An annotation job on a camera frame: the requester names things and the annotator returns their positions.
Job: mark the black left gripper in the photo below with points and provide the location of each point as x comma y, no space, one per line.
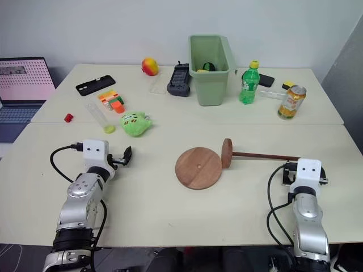
116,161

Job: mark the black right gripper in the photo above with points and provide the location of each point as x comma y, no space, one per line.
288,178

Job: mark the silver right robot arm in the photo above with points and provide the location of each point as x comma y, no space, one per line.
309,224

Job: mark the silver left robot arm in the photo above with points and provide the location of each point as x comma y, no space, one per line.
82,195

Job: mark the round wooden disc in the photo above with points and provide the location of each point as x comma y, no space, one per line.
198,167

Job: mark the wooden stick with knob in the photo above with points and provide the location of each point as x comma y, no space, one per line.
227,153

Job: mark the green plush toy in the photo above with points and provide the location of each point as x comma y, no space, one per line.
134,123

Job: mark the clear tube yellow-green cap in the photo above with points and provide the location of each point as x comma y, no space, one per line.
99,116

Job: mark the orange toy block set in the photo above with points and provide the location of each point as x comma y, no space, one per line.
112,100

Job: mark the small red block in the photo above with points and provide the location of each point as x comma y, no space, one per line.
68,118

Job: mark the orange drink can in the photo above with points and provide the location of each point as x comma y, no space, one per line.
290,103

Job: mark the black phone case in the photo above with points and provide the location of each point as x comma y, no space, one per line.
95,85

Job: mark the grey partition panel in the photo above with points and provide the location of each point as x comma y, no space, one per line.
346,93

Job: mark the yellow black sponge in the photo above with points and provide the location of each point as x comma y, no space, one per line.
287,85

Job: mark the red yellow toy mango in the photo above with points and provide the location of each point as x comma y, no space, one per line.
149,66

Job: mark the black wallet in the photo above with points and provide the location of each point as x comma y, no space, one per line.
267,80

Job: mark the green soda bottle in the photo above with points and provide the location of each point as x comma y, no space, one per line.
249,85

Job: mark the green plastic bin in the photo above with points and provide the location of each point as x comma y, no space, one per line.
210,88

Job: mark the yellow object in bin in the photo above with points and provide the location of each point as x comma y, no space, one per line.
202,71

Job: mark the black green round object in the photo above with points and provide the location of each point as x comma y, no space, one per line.
209,66

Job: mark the open laptop pink screen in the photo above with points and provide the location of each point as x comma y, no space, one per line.
22,82

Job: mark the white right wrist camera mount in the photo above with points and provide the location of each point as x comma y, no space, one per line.
307,175

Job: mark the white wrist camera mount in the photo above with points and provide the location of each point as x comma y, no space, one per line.
95,154
307,175

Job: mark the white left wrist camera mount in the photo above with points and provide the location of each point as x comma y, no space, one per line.
95,154

